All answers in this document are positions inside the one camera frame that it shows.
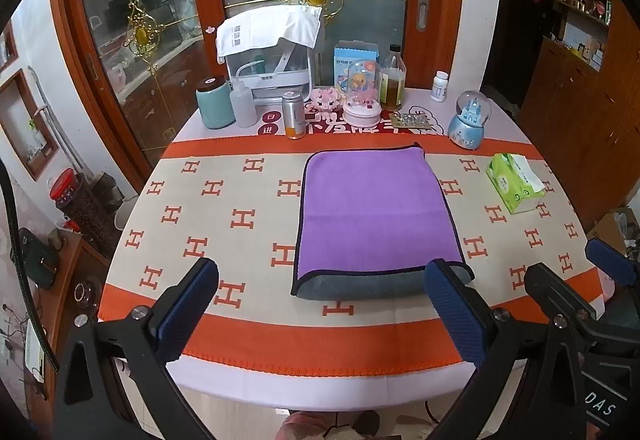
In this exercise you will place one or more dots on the blue castle snow globe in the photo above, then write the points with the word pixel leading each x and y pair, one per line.
pixel 467 124

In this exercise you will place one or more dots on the orange beige patterned blanket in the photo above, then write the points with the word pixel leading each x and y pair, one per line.
pixel 240 220

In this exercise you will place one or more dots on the black bag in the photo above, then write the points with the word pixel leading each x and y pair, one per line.
pixel 40 260

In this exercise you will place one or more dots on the green tissue pack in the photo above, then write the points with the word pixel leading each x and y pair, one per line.
pixel 512 182

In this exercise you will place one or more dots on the pill blister pack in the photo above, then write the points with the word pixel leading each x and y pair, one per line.
pixel 410 120

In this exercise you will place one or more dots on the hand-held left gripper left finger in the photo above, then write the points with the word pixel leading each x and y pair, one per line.
pixel 192 300

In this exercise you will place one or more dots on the purple towel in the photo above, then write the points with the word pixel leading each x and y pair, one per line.
pixel 375 205

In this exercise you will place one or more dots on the clear squeeze bottle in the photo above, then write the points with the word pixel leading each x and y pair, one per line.
pixel 244 107

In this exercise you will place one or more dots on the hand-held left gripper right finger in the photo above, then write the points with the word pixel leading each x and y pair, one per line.
pixel 452 310

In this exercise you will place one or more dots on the wooden side table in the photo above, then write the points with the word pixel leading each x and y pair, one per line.
pixel 65 280

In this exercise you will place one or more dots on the pink block toy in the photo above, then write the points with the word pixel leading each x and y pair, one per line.
pixel 324 100

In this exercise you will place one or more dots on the wooden cabinet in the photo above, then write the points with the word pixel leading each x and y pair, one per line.
pixel 580 119

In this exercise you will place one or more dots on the teal insulated jar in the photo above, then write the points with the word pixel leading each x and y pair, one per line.
pixel 215 104

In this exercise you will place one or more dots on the pink cloth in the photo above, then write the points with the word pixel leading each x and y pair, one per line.
pixel 310 426

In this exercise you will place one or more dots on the silver orange drink can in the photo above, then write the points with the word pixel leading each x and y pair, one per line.
pixel 294 117

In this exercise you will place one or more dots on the white bucket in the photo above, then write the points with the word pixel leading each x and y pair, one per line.
pixel 127 219

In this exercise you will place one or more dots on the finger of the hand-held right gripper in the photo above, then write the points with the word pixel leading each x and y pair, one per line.
pixel 555 287
pixel 607 261

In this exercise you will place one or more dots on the oil bottle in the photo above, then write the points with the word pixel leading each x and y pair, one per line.
pixel 392 87

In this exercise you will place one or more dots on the white countertop appliance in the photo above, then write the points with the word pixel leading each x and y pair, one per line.
pixel 280 82

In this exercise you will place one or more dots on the wooden glass sliding door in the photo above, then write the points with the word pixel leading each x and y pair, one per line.
pixel 150 84

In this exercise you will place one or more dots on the pink duck snow globe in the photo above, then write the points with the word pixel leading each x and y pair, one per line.
pixel 361 92

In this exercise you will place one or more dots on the red lidded jar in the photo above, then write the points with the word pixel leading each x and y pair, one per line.
pixel 72 197

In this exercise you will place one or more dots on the cardboard box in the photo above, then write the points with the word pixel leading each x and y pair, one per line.
pixel 612 225

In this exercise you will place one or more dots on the white pill bottle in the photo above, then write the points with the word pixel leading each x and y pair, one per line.
pixel 439 87

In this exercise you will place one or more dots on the light blue carton box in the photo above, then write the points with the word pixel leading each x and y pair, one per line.
pixel 345 59

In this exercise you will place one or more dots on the white cloth cover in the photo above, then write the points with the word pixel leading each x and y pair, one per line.
pixel 270 27

